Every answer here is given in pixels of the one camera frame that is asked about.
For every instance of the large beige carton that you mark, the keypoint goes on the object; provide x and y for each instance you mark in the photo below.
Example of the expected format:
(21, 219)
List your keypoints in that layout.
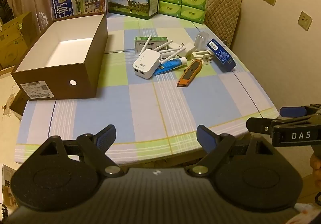
(7, 93)

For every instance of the chair with quilted cover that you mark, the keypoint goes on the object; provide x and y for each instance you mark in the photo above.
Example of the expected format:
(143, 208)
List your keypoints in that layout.
(223, 13)

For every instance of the white plastic clip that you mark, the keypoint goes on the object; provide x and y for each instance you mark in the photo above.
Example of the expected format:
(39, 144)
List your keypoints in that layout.
(200, 57)

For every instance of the orange utility knife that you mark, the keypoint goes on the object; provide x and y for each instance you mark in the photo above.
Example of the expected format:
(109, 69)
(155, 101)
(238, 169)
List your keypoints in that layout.
(189, 74)

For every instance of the checked tablecloth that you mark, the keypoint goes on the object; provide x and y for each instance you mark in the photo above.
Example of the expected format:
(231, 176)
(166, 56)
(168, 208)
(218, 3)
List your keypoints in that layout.
(150, 113)

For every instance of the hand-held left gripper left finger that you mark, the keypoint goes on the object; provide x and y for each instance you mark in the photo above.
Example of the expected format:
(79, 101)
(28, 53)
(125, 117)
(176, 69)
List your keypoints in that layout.
(107, 136)

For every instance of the blue toothpaste tube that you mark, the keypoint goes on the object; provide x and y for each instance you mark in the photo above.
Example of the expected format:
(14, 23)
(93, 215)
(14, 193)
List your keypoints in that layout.
(173, 64)

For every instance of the clear plastic box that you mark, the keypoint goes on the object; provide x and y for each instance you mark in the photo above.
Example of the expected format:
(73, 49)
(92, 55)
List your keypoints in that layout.
(201, 42)

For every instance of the brown cardboard box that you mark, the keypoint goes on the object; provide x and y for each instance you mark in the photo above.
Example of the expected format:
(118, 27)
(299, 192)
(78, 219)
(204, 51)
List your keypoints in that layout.
(13, 35)

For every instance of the white wifi repeater with antennas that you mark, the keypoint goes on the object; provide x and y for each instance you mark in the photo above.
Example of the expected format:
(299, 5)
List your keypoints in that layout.
(146, 63)

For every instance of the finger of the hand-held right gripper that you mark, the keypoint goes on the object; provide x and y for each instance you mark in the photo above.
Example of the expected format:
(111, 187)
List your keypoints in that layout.
(258, 125)
(291, 111)

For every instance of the dark blue box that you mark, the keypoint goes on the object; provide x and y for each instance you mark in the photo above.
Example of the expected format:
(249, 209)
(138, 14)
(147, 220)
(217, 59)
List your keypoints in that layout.
(222, 56)

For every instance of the small green medicine box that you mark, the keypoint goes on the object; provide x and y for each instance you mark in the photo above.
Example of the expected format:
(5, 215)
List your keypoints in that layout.
(156, 41)

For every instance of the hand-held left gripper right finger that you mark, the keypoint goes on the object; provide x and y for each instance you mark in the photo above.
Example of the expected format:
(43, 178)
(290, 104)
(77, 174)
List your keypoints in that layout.
(204, 138)

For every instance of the white charger adapter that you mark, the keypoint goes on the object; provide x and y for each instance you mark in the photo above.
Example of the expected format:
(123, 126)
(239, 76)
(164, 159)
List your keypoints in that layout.
(189, 49)

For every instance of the person's right hand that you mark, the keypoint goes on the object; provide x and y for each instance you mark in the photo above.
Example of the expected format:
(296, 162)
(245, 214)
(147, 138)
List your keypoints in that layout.
(316, 163)

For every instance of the brown shoe box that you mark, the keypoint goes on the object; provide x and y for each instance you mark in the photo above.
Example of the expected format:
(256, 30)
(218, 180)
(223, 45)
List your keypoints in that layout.
(75, 73)

